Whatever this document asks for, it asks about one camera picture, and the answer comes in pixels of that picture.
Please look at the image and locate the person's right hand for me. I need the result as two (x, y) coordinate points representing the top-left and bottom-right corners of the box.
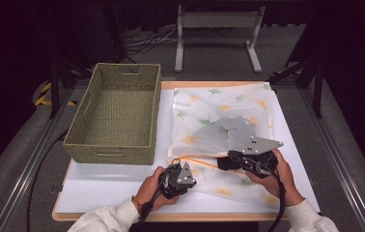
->
(244, 148), (304, 208)

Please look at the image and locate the red bracelet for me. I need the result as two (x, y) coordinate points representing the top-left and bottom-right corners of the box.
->
(130, 194), (143, 211)

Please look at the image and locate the black metal stand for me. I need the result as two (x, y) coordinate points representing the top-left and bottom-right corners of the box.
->
(46, 57), (94, 120)
(267, 57), (325, 120)

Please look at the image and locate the person's left hand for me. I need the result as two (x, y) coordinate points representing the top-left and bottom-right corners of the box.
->
(134, 165), (182, 213)

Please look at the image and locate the hand-held gripper cable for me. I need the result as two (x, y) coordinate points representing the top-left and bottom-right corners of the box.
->
(127, 169), (173, 232)
(263, 166), (289, 232)

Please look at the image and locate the bundle of floor cables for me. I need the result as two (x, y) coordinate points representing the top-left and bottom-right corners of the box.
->
(124, 26), (181, 56)

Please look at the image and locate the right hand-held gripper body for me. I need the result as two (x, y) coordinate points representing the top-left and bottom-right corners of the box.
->
(228, 135), (285, 179)

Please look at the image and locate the grey metal stand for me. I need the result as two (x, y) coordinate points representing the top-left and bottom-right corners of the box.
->
(174, 4), (267, 74)

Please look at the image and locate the green woven basket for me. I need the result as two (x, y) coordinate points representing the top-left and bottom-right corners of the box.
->
(62, 62), (162, 166)

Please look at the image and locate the thick black floor cable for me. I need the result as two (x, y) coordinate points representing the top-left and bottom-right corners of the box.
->
(25, 129), (70, 232)

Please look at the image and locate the yellow black hazard tape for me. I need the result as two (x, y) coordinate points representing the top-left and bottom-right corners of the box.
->
(34, 81), (77, 107)

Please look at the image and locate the left hand-held gripper cable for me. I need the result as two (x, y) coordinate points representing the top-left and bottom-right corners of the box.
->
(127, 169), (173, 232)

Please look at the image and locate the white table mat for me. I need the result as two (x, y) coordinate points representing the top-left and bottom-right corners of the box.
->
(54, 89), (321, 216)

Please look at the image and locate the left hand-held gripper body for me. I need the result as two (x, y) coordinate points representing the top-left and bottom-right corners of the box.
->
(160, 160), (198, 200)

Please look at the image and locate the aluminium rail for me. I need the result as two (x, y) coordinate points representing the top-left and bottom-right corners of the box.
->
(0, 86), (76, 232)
(298, 87), (365, 232)

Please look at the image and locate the leaf print storage bag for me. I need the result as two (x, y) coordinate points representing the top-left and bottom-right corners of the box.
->
(166, 81), (282, 206)

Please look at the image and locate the right hand-held gripper cable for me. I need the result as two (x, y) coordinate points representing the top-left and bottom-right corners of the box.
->
(263, 166), (289, 232)

